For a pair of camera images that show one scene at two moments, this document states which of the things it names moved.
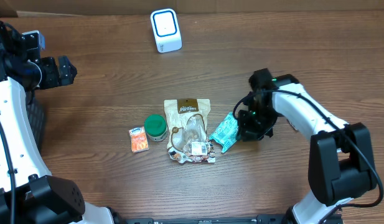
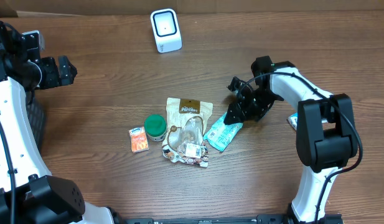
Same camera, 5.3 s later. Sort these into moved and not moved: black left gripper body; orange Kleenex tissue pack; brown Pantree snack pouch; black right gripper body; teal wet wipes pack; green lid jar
Moved: black right gripper body; teal wet wipes pack
Not moved: brown Pantree snack pouch; orange Kleenex tissue pack; black left gripper body; green lid jar
